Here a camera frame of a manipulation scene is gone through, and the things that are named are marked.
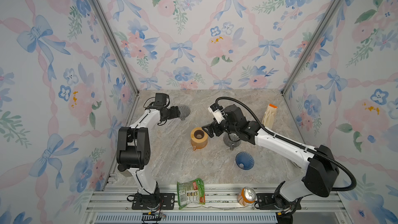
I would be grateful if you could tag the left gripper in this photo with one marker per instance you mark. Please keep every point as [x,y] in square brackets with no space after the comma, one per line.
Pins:
[175,112]

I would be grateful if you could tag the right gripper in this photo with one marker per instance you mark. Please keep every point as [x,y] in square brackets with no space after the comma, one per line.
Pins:
[215,127]

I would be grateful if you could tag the grey glass dripper cone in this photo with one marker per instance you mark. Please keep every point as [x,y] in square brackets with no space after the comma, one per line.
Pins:
[184,112]

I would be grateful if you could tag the coffee filter paper pack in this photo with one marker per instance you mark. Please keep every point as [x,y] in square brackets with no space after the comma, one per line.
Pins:
[269,116]

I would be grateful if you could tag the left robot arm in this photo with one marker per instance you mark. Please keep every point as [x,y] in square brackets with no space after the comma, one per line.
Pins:
[133,150]

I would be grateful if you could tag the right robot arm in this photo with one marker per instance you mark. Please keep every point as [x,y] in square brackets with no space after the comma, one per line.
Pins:
[319,175]

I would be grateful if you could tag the blue glass dripper cone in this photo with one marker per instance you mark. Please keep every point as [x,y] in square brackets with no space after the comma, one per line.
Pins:
[244,161]

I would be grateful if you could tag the orange glass carafe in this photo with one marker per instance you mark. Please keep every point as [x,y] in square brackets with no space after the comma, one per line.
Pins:
[198,144]

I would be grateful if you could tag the grey glass carafe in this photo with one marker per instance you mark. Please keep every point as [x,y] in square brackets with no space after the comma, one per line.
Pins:
[231,140]

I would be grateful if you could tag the green snack bag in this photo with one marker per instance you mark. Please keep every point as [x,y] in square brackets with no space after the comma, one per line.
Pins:
[191,192]

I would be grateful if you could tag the orange soda can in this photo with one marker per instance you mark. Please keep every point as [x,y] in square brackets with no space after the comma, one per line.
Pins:
[247,196]

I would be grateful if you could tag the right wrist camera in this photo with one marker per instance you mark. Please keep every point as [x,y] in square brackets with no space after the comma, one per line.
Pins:
[216,111]

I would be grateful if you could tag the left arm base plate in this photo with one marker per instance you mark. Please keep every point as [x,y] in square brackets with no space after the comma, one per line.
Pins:
[162,201]

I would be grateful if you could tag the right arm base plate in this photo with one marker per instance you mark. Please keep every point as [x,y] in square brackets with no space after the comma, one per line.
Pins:
[266,201]

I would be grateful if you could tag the aluminium rail frame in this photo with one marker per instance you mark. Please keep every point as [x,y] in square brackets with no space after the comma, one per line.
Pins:
[112,207]

